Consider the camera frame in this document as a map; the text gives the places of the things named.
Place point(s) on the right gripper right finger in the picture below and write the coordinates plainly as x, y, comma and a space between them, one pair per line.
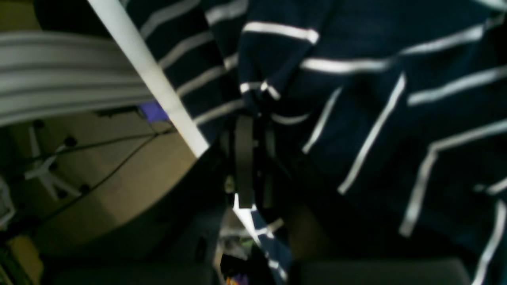
333, 242

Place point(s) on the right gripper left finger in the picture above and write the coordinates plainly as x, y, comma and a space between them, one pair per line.
172, 242

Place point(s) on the black white striped t-shirt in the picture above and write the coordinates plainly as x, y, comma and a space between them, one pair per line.
401, 104

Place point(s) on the white office chair base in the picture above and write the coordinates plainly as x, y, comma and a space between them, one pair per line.
43, 168

